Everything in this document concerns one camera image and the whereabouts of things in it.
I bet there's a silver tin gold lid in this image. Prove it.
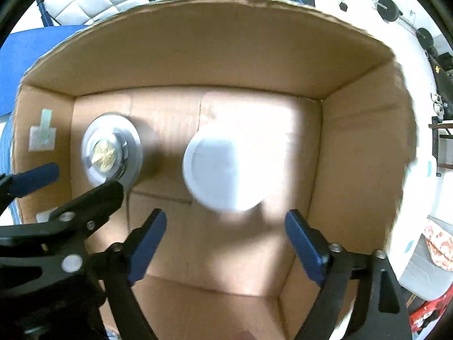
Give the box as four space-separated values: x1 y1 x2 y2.
81 113 144 190

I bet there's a blue foam mat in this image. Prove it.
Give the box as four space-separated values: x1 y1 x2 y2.
0 25 86 116

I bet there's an open cardboard box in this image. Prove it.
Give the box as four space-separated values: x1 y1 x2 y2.
12 0 416 339

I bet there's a grey padded chair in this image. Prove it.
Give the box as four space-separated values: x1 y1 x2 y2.
399 235 452 301

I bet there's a white round jar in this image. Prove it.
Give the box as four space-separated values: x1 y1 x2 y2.
182 121 279 213

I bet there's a red plastic bag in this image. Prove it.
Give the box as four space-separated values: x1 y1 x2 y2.
409 289 452 333

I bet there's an orange white patterned cloth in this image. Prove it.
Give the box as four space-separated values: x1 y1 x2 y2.
422 219 453 272

